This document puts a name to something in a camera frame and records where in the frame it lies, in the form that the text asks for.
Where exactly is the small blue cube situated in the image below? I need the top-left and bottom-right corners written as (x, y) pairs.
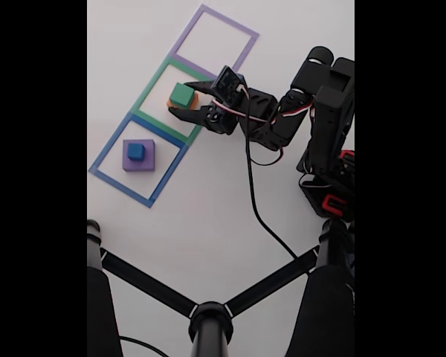
top-left (127, 143), bottom-right (146, 161)

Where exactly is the purple tape square frame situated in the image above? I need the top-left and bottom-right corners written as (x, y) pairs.
top-left (169, 3), bottom-right (260, 81)

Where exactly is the large purple block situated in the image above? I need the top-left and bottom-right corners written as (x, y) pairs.
top-left (122, 139), bottom-right (156, 173)

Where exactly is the thin black cable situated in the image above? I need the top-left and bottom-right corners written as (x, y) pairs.
top-left (119, 335), bottom-right (170, 357)

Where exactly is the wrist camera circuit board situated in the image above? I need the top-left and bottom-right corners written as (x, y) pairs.
top-left (210, 65), bottom-right (246, 109)

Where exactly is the black tripod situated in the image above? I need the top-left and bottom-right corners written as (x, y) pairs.
top-left (87, 219), bottom-right (355, 357)

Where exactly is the thick black camera cable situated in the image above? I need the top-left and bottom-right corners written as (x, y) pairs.
top-left (244, 89), bottom-right (298, 260)

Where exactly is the green block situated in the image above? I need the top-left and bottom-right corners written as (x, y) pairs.
top-left (169, 82), bottom-right (195, 106)

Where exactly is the white red base servo wire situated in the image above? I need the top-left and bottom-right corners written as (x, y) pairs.
top-left (298, 173), bottom-right (332, 190)

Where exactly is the blue tape square frame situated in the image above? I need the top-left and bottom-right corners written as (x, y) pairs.
top-left (88, 113), bottom-right (190, 209)

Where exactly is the white red gripper servo wire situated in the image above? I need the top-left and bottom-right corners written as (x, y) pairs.
top-left (213, 98), bottom-right (315, 126)

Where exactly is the orange block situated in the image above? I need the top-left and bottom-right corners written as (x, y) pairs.
top-left (166, 92), bottom-right (200, 109)

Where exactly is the green tape square frame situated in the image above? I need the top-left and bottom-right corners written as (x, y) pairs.
top-left (130, 55), bottom-right (216, 146)

